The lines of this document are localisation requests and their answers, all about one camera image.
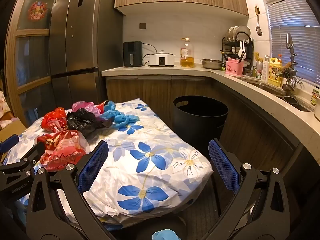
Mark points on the white plates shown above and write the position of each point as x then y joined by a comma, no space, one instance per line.
230,33

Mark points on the cardboard box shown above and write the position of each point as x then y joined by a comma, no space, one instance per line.
12,130

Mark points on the black plastic trash bin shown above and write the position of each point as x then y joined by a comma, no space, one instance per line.
200,120

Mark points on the black plastic bag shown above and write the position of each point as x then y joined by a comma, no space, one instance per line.
83,121

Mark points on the white bowl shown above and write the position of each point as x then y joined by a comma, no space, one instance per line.
244,31

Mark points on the yellow detergent bottle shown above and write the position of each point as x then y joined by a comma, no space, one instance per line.
275,73

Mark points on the cooking oil bottle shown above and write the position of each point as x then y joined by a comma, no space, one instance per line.
187,55

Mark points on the silver beer can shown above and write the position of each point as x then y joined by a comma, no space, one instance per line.
259,71

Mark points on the stainless steel sink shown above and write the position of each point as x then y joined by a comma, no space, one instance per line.
272,87

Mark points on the blue disposable glove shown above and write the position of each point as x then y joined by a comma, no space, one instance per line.
120,117

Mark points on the window blinds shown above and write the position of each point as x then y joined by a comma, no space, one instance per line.
292,30

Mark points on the wooden glass door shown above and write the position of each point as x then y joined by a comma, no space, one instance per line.
32,55

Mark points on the white pump bottle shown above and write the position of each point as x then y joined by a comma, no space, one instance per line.
265,68

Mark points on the pink utensil basket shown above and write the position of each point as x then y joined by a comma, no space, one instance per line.
233,68

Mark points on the blue floral cloth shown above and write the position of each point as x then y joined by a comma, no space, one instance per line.
150,155

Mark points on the stainless steel bowl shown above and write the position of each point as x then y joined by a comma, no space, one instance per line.
212,64

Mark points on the plain red plastic bag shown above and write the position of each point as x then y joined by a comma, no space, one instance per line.
53,120

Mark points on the black dish rack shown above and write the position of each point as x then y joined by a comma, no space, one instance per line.
228,46

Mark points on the white electric cooker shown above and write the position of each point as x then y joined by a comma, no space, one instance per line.
161,60

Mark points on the black air fryer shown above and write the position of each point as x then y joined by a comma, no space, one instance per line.
132,53

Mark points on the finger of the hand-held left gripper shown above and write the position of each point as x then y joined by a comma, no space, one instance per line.
32,155
8,142

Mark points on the grey refrigerator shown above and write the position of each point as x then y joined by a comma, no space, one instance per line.
82,42

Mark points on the pink plastic bag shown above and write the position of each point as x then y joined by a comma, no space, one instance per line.
82,106

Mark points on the glass jar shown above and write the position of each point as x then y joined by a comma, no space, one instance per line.
315,97

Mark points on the red printed plastic bag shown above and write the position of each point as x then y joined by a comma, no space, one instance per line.
62,147

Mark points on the black slotted spatula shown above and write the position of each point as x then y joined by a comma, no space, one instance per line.
258,30

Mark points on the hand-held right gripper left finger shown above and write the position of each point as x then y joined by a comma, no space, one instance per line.
93,165

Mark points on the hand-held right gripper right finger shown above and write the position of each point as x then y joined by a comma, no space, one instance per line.
222,162

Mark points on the red paper cup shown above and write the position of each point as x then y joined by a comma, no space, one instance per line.
102,107

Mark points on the steel kitchen faucet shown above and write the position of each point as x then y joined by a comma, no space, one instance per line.
289,45

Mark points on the red floral door decoration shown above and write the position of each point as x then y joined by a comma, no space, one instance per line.
37,10

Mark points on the black chopsticks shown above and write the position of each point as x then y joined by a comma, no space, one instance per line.
241,58
223,55

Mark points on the white spoons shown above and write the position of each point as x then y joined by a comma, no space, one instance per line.
242,48

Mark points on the dark wall socket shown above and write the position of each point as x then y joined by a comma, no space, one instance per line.
142,26

